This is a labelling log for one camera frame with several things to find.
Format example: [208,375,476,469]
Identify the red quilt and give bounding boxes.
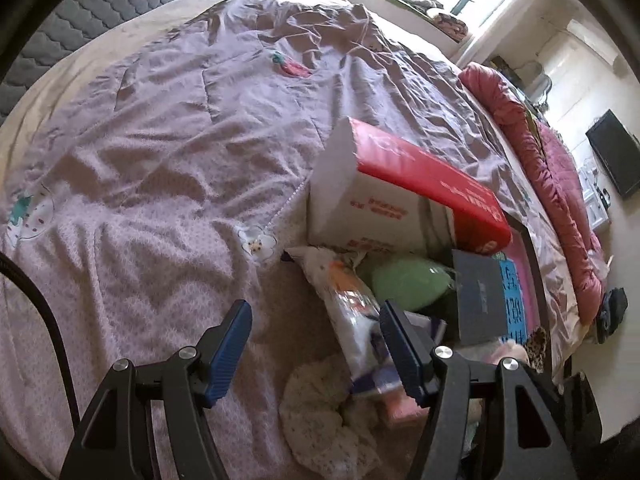
[457,62,608,326]

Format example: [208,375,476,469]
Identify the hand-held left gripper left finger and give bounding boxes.
[60,300,253,480]

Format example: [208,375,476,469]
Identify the pink and blue book box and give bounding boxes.
[495,210,557,376]

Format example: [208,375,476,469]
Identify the white cabinet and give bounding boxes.
[577,155,613,228]

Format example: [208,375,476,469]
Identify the round bed with beige sheet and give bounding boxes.
[0,0,601,480]

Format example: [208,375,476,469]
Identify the white floral cloth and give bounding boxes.
[278,355,381,480]

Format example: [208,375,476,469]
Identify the dark grey box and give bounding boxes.
[451,249,511,347]

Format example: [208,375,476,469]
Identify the white air conditioner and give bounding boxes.
[565,20,631,66]

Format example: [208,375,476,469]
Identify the red and white tissue box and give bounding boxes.
[306,116,513,256]

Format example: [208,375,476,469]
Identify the white printed plastic packet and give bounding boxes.
[295,246,406,396]

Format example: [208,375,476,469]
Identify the salmon pink packet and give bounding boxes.
[380,390,431,421]

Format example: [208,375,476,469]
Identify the purple printed blanket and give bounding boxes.
[0,0,591,480]

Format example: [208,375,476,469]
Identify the leopard print cloth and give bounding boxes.
[525,327,549,371]

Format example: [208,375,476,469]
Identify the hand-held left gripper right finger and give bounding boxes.
[378,299,581,480]

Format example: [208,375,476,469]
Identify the grey quilted headboard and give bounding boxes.
[0,0,251,126]

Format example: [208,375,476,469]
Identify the black cable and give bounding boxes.
[0,252,81,431]

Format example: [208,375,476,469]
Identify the clothes on windowsill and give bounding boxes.
[385,0,473,41]

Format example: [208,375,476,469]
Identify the black television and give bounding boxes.
[585,109,640,200]

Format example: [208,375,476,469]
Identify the white scalloped mirror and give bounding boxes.
[520,60,553,111]

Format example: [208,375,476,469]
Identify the green soft ball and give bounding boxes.
[370,255,458,311]

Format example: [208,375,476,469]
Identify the dark bag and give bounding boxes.
[595,287,628,343]

